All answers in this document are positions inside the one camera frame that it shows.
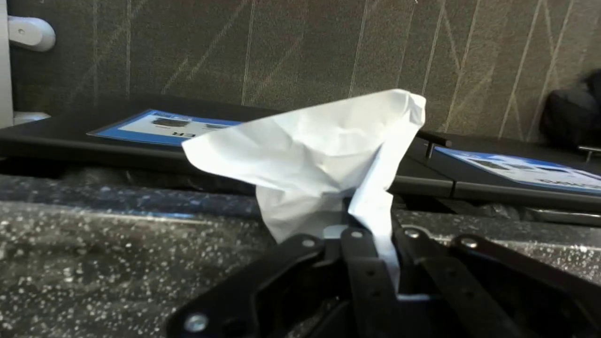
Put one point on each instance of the left blue mixed paper label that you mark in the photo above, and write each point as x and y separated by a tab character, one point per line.
528	171

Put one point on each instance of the white paper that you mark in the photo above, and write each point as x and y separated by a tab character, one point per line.
321	165

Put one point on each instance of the right blue mixed paper label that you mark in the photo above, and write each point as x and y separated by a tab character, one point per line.
161	127

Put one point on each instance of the right black bin door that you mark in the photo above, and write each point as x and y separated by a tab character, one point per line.
66	137

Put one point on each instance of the blue mixed paper label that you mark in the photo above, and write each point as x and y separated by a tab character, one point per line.
528	171
161	127

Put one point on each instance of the black bin door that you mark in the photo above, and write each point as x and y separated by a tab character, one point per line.
481	169
66	137

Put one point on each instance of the black chair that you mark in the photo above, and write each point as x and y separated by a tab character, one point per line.
571	116

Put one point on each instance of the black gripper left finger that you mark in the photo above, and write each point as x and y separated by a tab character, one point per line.
327	287

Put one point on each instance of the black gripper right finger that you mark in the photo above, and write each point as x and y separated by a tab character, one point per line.
482	289

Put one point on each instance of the left black bin door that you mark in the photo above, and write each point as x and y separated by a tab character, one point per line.
481	169

